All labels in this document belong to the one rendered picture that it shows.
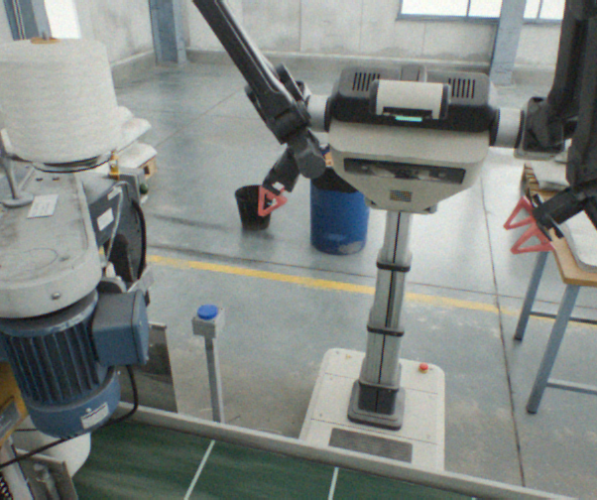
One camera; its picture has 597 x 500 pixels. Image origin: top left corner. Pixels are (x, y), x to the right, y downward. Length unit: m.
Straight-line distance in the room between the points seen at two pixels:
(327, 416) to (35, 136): 1.55
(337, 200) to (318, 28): 6.09
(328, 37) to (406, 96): 8.03
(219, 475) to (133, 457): 0.29
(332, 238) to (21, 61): 2.81
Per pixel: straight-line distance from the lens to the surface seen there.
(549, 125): 1.13
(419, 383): 2.24
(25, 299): 0.79
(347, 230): 3.40
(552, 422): 2.65
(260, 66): 1.03
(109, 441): 1.93
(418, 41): 8.96
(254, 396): 2.50
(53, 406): 0.95
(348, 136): 1.30
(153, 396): 2.01
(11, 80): 0.83
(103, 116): 0.85
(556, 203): 1.15
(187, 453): 1.84
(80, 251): 0.83
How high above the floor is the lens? 1.81
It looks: 31 degrees down
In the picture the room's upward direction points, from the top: 1 degrees clockwise
